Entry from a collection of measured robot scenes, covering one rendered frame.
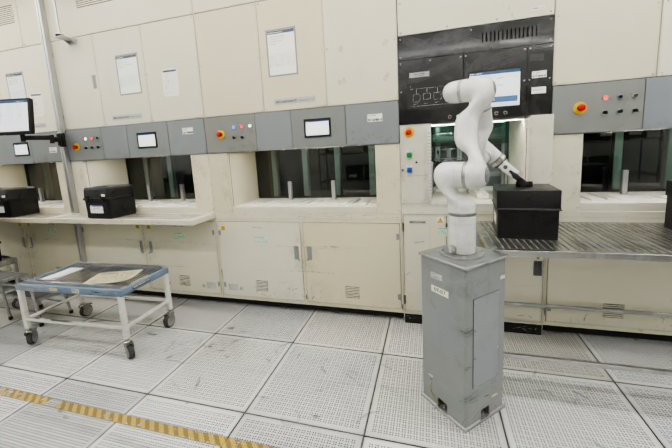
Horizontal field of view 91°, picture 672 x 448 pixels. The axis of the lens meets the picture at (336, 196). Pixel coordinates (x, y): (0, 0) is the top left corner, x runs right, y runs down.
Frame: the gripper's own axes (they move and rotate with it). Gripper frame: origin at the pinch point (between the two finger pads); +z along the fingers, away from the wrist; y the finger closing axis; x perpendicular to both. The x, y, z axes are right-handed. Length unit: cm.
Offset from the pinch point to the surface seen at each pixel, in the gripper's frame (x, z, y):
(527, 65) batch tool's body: -50, -43, 29
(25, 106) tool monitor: 193, -288, -45
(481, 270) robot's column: 38, 6, -54
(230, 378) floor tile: 182, -35, -64
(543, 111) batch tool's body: -37, -17, 30
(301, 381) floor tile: 153, -7, -54
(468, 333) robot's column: 60, 21, -60
